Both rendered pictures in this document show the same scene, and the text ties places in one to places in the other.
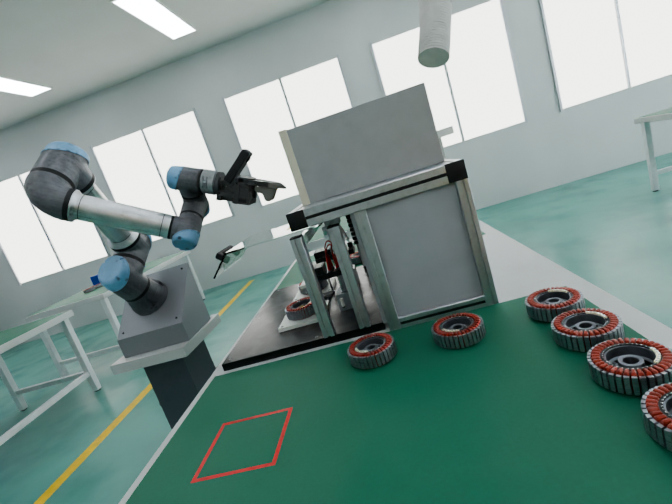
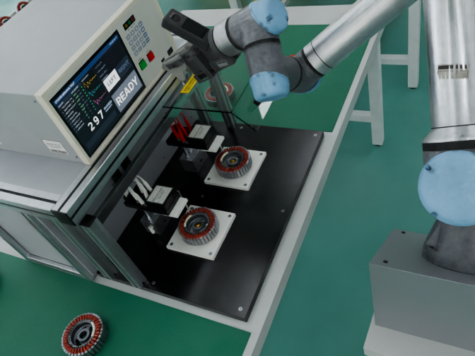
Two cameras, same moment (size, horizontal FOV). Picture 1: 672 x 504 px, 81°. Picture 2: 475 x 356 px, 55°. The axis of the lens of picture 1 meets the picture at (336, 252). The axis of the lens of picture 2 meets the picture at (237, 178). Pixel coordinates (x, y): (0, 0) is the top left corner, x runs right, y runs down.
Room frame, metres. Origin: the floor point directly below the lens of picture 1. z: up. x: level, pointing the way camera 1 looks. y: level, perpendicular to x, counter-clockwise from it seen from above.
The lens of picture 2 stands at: (2.07, 0.67, 1.75)
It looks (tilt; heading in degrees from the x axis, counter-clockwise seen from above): 45 degrees down; 211
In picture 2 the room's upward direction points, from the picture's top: 22 degrees counter-clockwise
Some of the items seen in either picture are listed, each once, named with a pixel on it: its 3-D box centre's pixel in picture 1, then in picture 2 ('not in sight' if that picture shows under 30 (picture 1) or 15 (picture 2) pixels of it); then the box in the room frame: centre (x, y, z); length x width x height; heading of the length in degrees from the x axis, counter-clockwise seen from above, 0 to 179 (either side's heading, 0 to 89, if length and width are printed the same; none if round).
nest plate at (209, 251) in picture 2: (315, 290); (201, 231); (1.45, 0.12, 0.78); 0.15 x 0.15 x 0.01; 81
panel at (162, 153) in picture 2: (368, 242); (131, 154); (1.29, -0.11, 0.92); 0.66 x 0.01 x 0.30; 171
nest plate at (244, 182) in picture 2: (305, 315); (235, 167); (1.21, 0.16, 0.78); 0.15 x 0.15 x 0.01; 81
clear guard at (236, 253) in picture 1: (275, 242); (217, 88); (1.15, 0.16, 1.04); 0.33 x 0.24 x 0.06; 81
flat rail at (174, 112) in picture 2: (315, 225); (159, 133); (1.32, 0.04, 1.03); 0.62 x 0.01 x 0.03; 171
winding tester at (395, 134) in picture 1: (362, 148); (63, 68); (1.27, -0.18, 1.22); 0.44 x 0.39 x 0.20; 171
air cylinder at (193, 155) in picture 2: (346, 297); (194, 157); (1.19, 0.01, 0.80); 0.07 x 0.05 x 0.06; 171
